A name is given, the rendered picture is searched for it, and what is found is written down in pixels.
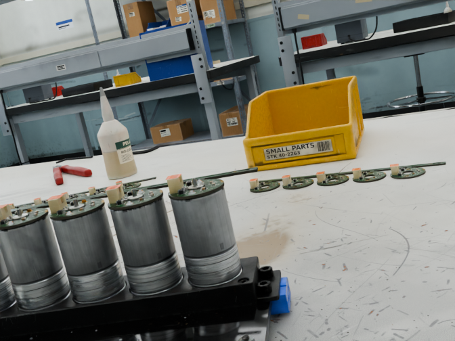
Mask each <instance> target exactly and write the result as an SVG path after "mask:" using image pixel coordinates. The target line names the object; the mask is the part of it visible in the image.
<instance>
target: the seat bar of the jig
mask: <svg viewBox="0 0 455 341"><path fill-rule="evenodd" d="M240 262H241V266H242V273H241V275H239V276H238V277H237V278H236V279H233V280H231V281H229V282H227V283H224V284H221V285H218V286H211V287H196V286H192V285H190V282H189V279H188V273H187V270H186V267H181V272H182V275H183V281H182V282H181V283H179V284H178V285H177V286H175V287H174V288H171V289H170V290H167V291H165V292H161V293H158V294H153V295H148V296H137V295H134V294H132V293H131V289H130V287H129V282H128V279H127V276H126V275H124V279H125V283H126V288H125V289H124V290H123V291H122V292H120V293H118V294H117V295H115V296H113V297H111V298H108V299H106V300H103V301H99V302H94V303H90V304H77V303H75V302H74V298H73V295H72V291H71V289H70V291H71V294H70V296H69V297H68V298H66V299H65V300H63V301H61V302H59V303H57V304H55V305H53V306H51V307H48V308H46V309H42V310H39V311H32V312H22V311H20V310H19V308H18V303H17V302H16V303H15V304H14V305H12V306H11V307H9V308H8V309H6V310H4V311H2V312H0V338H6V337H12V336H22V335H27V334H37V333H43V332H52V331H58V330H63V329H73V328H79V327H89V326H94V325H103V324H109V323H119V322H125V321H135V320H140V319H149V318H155V317H165V316H171V315H180V314H186V313H195V312H201V311H211V310H216V309H226V308H232V307H237V306H247V305H252V304H257V303H258V302H257V294H258V291H257V286H256V285H257V283H258V282H259V281H260V274H259V269H260V264H259V259H258V256H252V257H248V258H240ZM69 286H70V284H69Z"/></svg>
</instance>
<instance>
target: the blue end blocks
mask: <svg viewBox="0 0 455 341"><path fill-rule="evenodd" d="M289 312H290V287H289V283H288V278H287V277H281V282H280V298H279V300H275V301H272V313H271V315H275V314H281V313H289Z"/></svg>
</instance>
